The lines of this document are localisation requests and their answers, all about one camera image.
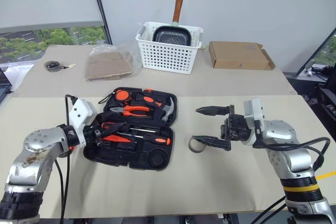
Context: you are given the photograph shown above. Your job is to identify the grey tape roll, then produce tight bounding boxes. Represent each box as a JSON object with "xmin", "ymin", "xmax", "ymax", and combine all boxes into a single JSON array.
[{"xmin": 188, "ymin": 135, "xmax": 207, "ymax": 154}]

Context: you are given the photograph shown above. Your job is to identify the orange black tape measure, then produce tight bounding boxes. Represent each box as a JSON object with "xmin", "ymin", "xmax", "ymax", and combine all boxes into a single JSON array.
[{"xmin": 98, "ymin": 90, "xmax": 132, "ymax": 104}]

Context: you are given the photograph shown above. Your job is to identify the clear bag of cardboard sheets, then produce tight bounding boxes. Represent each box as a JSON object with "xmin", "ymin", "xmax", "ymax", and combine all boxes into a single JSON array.
[{"xmin": 83, "ymin": 44, "xmax": 143, "ymax": 83}]

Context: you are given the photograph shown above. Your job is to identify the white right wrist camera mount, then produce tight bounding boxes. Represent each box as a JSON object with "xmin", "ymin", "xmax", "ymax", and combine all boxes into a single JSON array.
[{"xmin": 243, "ymin": 98, "xmax": 266, "ymax": 147}]

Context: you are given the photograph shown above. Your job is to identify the white perforated plastic basket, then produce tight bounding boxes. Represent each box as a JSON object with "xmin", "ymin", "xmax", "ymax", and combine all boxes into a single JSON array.
[{"xmin": 134, "ymin": 21, "xmax": 204, "ymax": 76}]

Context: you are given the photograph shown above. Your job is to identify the dark window frame post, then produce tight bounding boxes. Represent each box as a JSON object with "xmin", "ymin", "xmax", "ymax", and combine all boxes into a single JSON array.
[{"xmin": 89, "ymin": 0, "xmax": 114, "ymax": 46}]

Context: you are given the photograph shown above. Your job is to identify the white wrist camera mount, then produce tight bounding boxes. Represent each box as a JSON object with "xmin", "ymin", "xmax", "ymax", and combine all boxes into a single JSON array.
[
  {"xmin": 68, "ymin": 98, "xmax": 99, "ymax": 148},
  {"xmin": 243, "ymin": 98, "xmax": 266, "ymax": 147}
]

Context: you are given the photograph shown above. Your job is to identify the square pan brown handle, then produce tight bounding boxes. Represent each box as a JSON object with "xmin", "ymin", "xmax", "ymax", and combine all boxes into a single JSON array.
[{"xmin": 152, "ymin": 0, "xmax": 192, "ymax": 47}]

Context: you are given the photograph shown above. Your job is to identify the round dark tape measure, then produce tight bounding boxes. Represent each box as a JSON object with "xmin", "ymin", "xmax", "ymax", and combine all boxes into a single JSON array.
[{"xmin": 44, "ymin": 60, "xmax": 77, "ymax": 73}]

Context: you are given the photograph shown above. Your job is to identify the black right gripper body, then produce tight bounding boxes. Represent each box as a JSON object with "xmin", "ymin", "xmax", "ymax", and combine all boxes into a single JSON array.
[{"xmin": 219, "ymin": 104, "xmax": 250, "ymax": 143}]

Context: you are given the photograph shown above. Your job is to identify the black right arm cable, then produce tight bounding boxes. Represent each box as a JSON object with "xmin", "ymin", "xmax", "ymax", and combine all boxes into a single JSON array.
[{"xmin": 250, "ymin": 136, "xmax": 332, "ymax": 224}]

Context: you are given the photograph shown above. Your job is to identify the flat brown cardboard box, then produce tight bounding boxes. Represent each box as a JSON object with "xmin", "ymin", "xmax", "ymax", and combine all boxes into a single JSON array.
[{"xmin": 208, "ymin": 40, "xmax": 277, "ymax": 71}]

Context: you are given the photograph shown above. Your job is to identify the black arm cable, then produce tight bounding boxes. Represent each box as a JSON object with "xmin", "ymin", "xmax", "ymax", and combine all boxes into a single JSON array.
[
  {"xmin": 53, "ymin": 93, "xmax": 80, "ymax": 221},
  {"xmin": 250, "ymin": 136, "xmax": 332, "ymax": 224}
]

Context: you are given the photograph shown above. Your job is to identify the claw hammer black orange handle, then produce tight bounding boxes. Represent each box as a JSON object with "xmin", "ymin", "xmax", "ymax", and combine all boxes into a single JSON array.
[{"xmin": 134, "ymin": 93, "xmax": 177, "ymax": 123}]

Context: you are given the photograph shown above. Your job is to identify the black furniture beside table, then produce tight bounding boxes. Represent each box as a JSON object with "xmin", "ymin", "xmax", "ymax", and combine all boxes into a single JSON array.
[{"xmin": 286, "ymin": 63, "xmax": 336, "ymax": 135}]

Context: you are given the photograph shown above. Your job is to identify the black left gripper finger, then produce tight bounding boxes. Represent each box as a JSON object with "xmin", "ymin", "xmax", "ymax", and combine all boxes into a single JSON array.
[
  {"xmin": 94, "ymin": 112, "xmax": 118, "ymax": 125},
  {"xmin": 99, "ymin": 122, "xmax": 129, "ymax": 138}
]

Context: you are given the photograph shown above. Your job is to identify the short black orange screwdriver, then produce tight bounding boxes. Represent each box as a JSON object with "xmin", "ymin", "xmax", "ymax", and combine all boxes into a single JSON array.
[{"xmin": 118, "ymin": 131, "xmax": 173, "ymax": 147}]

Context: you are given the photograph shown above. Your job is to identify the black tool case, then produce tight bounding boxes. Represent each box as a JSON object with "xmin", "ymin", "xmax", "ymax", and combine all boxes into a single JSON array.
[{"xmin": 82, "ymin": 86, "xmax": 179, "ymax": 173}]

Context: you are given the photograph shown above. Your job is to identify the white plastic sheet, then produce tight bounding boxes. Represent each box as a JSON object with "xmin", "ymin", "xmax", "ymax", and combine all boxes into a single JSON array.
[{"xmin": 3, "ymin": 61, "xmax": 36, "ymax": 78}]

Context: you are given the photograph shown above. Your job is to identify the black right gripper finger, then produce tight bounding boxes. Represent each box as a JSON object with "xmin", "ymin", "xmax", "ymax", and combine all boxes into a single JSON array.
[
  {"xmin": 192, "ymin": 134, "xmax": 232, "ymax": 152},
  {"xmin": 195, "ymin": 104, "xmax": 232, "ymax": 118}
]

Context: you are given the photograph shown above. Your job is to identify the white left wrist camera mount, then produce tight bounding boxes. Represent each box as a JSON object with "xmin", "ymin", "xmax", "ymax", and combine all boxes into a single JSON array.
[{"xmin": 68, "ymin": 98, "xmax": 99, "ymax": 148}]

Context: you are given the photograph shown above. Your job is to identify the small orange screwdriver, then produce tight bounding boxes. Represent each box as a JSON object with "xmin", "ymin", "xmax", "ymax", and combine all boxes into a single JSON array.
[{"xmin": 101, "ymin": 134, "xmax": 133, "ymax": 144}]

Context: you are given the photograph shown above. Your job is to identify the small white grey device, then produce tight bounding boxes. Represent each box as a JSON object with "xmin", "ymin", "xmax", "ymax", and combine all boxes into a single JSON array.
[{"xmin": 301, "ymin": 59, "xmax": 316, "ymax": 77}]

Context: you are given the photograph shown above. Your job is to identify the dark laptop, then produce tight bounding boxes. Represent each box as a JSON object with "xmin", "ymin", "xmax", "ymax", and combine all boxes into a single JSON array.
[{"xmin": 0, "ymin": 68, "xmax": 13, "ymax": 104}]

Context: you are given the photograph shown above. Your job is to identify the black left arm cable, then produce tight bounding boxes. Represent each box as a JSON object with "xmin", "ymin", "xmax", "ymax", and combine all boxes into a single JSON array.
[{"xmin": 53, "ymin": 93, "xmax": 80, "ymax": 221}]

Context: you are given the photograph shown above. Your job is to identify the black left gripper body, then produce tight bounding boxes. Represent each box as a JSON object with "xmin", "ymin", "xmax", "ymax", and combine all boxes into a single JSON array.
[{"xmin": 83, "ymin": 123, "xmax": 106, "ymax": 148}]

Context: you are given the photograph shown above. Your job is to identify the dark base under table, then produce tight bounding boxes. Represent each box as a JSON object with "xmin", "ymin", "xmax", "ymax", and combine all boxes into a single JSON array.
[{"xmin": 39, "ymin": 212, "xmax": 287, "ymax": 224}]

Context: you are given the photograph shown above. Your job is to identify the long black orange screwdriver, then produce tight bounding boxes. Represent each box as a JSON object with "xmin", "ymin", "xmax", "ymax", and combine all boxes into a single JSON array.
[{"xmin": 101, "ymin": 121, "xmax": 162, "ymax": 132}]

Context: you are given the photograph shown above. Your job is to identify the orange handled pliers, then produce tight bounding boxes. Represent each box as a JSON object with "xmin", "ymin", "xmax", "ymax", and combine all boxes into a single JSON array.
[{"xmin": 109, "ymin": 104, "xmax": 151, "ymax": 118}]

